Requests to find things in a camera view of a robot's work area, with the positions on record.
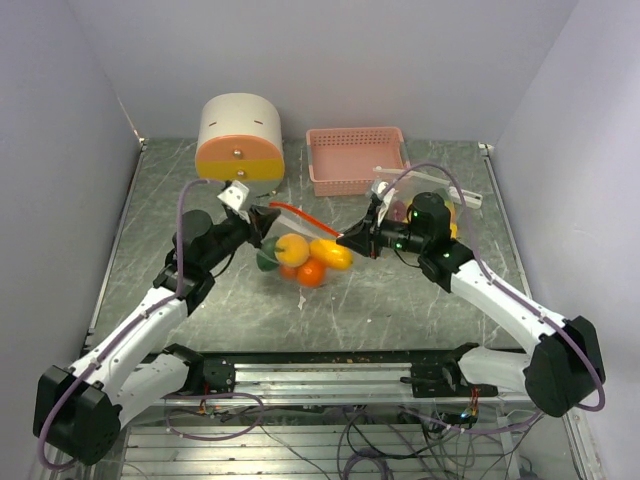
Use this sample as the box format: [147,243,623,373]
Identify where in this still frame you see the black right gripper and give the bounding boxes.
[337,204,428,259]

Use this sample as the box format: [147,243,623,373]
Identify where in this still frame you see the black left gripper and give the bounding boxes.
[200,202,279,270]

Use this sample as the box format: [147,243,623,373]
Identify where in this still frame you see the fake yellow orange mango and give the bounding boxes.
[309,239,353,271]

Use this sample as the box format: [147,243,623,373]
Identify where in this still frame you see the fake yellow peach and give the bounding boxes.
[276,233,310,267]

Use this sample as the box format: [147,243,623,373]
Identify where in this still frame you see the clear red-zip bag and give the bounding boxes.
[255,201,354,289]

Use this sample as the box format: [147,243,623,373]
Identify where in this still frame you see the clear white-slider zip bag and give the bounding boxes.
[385,171,453,228]

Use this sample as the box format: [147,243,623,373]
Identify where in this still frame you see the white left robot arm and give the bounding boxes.
[33,206,280,470]

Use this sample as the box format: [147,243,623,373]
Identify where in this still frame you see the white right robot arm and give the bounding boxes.
[337,192,605,417]

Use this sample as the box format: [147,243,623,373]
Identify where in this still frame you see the fake dark green avocado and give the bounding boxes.
[256,237,279,272]

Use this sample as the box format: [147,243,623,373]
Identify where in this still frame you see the fake red orange tomato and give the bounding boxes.
[279,265,298,280]

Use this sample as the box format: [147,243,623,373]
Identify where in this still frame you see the fake yellow lemon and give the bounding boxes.
[444,199,458,239]

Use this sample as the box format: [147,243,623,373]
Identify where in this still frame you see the pink perforated plastic basket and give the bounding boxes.
[306,127,408,197]

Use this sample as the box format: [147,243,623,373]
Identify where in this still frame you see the round pastel mini drawer cabinet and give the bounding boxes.
[195,93,285,196]

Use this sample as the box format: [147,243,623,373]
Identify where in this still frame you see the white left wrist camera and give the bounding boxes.
[217,180,250,214]

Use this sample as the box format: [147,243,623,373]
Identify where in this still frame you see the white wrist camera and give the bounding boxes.
[217,180,250,214]
[370,179,396,216]

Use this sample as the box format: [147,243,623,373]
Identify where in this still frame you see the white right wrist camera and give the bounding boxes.
[370,179,396,216]

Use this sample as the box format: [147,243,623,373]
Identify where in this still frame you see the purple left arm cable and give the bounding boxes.
[37,178,226,471]

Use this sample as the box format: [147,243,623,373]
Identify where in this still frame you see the aluminium rail frame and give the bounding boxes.
[33,337,603,465]

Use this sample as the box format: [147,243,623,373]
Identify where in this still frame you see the tangled floor cables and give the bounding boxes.
[164,389,541,480]

